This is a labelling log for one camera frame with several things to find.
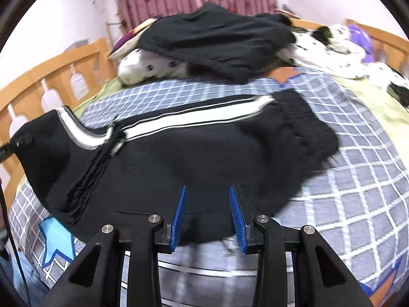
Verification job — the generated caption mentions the black pants with white stripe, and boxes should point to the black pants with white stripe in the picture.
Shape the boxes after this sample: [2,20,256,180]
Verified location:
[9,90,339,243]

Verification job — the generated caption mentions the grey checked bed sheet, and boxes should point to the grey checked bed sheet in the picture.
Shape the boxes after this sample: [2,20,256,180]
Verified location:
[9,71,408,306]

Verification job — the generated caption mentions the white floral pillow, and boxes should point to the white floral pillow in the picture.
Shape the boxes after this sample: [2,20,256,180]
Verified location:
[118,49,189,86]

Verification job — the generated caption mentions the black garment on pillows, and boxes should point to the black garment on pillows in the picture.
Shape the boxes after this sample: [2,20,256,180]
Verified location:
[137,3,296,84]

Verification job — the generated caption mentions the purple patterned pillow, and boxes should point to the purple patterned pillow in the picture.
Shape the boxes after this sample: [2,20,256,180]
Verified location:
[107,18,157,61]

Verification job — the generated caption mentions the white floral quilt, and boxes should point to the white floral quilt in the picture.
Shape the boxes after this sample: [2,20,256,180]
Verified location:
[277,24,408,108]

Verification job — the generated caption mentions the purple plush toy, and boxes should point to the purple plush toy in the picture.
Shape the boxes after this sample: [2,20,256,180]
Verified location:
[347,24,375,63]

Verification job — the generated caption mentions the wooden bed frame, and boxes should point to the wooden bed frame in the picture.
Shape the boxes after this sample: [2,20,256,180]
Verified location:
[0,37,117,212]

